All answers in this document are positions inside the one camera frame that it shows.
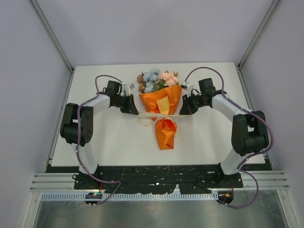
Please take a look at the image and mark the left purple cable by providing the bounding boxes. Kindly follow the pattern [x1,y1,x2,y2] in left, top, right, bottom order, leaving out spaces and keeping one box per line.
[76,75,126,207]

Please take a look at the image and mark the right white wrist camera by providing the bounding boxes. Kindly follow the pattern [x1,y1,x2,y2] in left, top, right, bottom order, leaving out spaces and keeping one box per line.
[181,81,194,92]

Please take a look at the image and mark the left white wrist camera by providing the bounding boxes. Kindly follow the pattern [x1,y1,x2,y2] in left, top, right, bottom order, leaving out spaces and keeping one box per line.
[122,82,135,96]

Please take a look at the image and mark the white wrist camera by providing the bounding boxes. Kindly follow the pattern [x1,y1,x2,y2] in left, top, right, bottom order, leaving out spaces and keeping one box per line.
[122,82,135,96]
[181,81,194,92]

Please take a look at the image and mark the left aluminium frame post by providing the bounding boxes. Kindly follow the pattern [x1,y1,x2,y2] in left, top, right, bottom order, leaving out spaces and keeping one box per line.
[29,0,75,72]

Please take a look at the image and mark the white slotted cable duct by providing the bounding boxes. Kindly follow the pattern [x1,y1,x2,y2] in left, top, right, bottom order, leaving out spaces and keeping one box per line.
[40,191,218,201]

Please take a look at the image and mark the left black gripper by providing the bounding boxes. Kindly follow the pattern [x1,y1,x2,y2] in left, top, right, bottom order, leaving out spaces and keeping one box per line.
[113,94,138,115]

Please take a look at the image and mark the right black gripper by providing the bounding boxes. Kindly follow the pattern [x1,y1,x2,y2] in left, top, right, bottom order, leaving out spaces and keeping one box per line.
[180,92,208,115]

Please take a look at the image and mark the cream ribbon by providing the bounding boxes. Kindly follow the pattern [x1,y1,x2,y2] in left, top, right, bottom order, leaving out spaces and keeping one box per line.
[137,112,185,127]

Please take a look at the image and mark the orange wrapping paper sheet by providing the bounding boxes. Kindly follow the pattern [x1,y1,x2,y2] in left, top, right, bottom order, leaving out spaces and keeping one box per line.
[139,85,182,150]

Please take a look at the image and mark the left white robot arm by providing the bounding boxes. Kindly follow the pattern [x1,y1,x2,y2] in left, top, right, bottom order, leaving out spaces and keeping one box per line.
[60,80,139,189]

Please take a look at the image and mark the right aluminium frame post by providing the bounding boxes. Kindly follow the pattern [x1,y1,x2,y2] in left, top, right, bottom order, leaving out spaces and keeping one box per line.
[237,0,283,68]

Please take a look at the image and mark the fake flower bouquet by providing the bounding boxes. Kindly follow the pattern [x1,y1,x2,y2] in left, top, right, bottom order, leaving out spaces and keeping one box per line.
[136,68,160,93]

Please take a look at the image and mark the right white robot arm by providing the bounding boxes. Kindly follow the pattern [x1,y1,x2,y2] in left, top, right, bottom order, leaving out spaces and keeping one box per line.
[180,78,269,188]

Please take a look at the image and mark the aluminium frame post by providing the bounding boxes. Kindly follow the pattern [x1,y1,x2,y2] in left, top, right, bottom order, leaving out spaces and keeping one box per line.
[237,0,283,68]
[29,0,75,72]

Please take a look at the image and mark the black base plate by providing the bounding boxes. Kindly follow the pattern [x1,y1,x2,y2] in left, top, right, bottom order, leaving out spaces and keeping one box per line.
[45,163,273,194]

